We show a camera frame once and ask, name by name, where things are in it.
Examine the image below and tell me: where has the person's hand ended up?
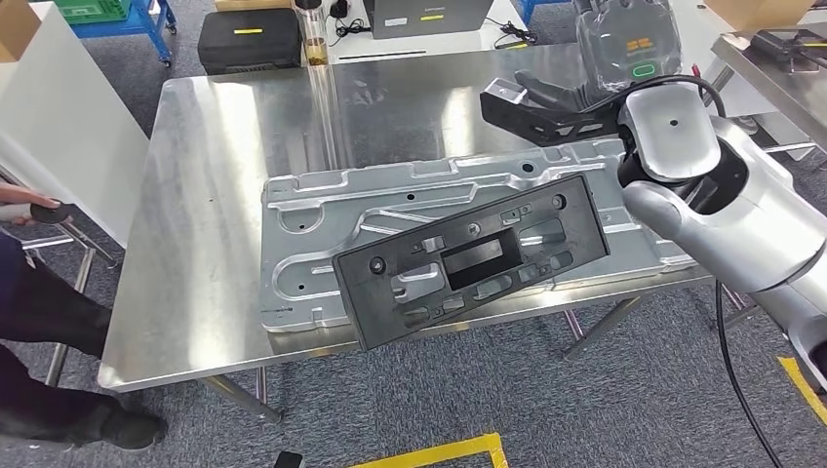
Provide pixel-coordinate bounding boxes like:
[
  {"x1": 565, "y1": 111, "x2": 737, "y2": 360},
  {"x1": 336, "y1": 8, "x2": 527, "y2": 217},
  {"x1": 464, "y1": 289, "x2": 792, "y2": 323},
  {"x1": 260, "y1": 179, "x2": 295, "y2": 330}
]
[{"x1": 0, "y1": 182, "x2": 62, "y2": 227}]

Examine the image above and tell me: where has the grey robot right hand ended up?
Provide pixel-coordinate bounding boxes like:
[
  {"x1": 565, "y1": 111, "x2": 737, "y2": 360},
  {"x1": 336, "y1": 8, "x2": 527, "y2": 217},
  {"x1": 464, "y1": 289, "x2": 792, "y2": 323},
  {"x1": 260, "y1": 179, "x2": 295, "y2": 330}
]
[{"x1": 513, "y1": 0, "x2": 685, "y2": 112}]

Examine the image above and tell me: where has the small black handheld device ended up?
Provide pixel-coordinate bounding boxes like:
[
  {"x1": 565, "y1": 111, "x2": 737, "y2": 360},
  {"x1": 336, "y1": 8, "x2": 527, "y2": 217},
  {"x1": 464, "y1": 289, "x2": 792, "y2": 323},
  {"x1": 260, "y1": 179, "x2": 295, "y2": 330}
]
[{"x1": 28, "y1": 202, "x2": 77, "y2": 226}]

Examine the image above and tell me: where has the black plastic licence plate bracket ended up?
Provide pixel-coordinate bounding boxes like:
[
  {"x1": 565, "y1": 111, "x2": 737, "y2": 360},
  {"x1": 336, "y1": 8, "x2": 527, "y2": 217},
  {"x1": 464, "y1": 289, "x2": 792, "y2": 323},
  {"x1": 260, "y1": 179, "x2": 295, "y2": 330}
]
[{"x1": 331, "y1": 173, "x2": 611, "y2": 352}]

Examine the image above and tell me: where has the white partition panel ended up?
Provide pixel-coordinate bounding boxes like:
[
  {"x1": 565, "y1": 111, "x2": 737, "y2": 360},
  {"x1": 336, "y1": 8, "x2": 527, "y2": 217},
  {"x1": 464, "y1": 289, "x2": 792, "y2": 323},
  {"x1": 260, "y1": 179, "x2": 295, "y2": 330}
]
[{"x1": 671, "y1": 0, "x2": 776, "y2": 121}]

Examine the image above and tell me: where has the white panel board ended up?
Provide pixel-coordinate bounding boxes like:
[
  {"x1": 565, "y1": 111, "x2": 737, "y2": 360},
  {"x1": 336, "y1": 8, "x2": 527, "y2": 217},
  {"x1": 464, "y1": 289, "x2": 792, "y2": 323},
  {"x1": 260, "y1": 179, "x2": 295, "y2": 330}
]
[{"x1": 0, "y1": 1, "x2": 151, "y2": 250}]

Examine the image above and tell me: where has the cardboard box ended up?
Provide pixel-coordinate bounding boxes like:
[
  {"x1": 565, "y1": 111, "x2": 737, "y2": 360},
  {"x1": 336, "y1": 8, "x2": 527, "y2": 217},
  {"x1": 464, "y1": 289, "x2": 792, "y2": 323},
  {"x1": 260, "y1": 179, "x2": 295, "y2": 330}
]
[
  {"x1": 0, "y1": 0, "x2": 42, "y2": 64},
  {"x1": 702, "y1": 0, "x2": 816, "y2": 31}
]

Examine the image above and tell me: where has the black flat device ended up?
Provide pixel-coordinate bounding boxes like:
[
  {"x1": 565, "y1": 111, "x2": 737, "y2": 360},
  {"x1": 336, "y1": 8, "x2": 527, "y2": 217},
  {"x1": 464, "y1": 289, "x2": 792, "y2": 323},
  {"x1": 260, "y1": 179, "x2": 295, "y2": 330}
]
[{"x1": 749, "y1": 28, "x2": 827, "y2": 73}]

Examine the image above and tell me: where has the grey laptop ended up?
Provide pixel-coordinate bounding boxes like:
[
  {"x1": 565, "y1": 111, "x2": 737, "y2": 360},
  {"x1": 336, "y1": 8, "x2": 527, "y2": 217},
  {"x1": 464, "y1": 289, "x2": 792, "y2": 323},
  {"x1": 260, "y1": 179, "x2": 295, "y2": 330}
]
[{"x1": 361, "y1": 0, "x2": 495, "y2": 41}]

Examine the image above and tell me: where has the green plastic crate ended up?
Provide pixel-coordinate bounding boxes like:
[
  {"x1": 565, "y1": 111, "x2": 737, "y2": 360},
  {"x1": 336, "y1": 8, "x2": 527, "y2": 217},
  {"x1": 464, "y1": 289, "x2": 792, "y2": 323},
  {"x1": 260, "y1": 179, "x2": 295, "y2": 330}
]
[{"x1": 55, "y1": 0, "x2": 134, "y2": 25}]

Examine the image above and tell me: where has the white table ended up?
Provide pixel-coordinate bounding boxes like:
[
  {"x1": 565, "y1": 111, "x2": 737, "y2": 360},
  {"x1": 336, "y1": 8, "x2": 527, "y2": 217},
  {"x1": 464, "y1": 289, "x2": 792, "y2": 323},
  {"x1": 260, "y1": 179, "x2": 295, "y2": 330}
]
[{"x1": 323, "y1": 0, "x2": 583, "y2": 66}]

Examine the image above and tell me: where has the black hard case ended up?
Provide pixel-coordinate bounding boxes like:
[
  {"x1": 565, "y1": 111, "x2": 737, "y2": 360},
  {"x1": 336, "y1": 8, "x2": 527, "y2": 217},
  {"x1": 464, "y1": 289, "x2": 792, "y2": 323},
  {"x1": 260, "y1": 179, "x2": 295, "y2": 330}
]
[{"x1": 196, "y1": 7, "x2": 303, "y2": 77}]

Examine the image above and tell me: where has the stamped sheet metal panel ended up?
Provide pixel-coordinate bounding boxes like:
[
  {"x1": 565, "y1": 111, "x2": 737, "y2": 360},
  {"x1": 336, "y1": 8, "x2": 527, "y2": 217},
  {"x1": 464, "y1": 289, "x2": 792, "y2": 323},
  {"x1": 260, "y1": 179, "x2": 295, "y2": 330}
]
[{"x1": 259, "y1": 136, "x2": 699, "y2": 333}]

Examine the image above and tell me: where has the wooden box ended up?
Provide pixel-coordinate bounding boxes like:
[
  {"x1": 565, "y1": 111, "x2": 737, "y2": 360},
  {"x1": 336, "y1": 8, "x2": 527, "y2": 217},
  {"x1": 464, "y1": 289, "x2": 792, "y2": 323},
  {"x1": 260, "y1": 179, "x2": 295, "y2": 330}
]
[{"x1": 214, "y1": 0, "x2": 295, "y2": 13}]

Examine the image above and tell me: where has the clear bottle black cap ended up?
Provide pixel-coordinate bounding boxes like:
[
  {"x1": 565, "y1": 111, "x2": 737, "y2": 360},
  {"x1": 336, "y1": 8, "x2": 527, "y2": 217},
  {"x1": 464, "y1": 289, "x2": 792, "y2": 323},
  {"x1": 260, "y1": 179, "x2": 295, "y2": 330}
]
[{"x1": 294, "y1": 0, "x2": 331, "y2": 67}]

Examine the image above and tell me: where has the yellow floor tape rectangle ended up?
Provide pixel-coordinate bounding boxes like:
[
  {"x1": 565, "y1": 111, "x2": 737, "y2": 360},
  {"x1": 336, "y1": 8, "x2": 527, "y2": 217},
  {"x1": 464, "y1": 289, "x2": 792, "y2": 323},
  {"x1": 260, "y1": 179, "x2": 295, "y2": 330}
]
[{"x1": 776, "y1": 356, "x2": 827, "y2": 429}]

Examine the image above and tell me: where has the metal stool frame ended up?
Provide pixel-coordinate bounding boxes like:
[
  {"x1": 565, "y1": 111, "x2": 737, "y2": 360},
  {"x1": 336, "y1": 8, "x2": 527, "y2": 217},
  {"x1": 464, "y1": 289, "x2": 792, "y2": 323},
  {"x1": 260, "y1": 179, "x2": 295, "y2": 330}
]
[{"x1": 0, "y1": 215, "x2": 119, "y2": 389}]

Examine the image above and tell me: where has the black right camera mount bracket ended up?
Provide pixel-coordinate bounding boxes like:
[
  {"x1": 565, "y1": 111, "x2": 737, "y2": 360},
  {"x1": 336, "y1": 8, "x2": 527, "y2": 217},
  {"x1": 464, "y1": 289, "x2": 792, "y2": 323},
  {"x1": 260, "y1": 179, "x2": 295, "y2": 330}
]
[{"x1": 479, "y1": 90, "x2": 631, "y2": 148}]

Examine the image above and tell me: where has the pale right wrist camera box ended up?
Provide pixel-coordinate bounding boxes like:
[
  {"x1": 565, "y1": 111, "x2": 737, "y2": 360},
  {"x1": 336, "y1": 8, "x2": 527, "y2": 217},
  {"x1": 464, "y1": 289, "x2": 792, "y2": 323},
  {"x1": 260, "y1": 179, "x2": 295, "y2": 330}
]
[{"x1": 484, "y1": 77, "x2": 530, "y2": 106}]

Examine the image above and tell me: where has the blue metal frame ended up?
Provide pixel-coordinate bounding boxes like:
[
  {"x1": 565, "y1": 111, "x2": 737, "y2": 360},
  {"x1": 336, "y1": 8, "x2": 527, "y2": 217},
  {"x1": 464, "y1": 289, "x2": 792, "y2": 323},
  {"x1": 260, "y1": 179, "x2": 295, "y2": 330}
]
[{"x1": 67, "y1": 0, "x2": 178, "y2": 69}]

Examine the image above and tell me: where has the black charger with cable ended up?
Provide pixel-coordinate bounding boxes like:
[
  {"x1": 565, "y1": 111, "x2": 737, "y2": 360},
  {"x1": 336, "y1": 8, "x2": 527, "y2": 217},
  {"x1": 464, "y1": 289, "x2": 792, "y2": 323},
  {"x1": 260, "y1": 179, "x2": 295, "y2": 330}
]
[{"x1": 329, "y1": 0, "x2": 373, "y2": 48}]

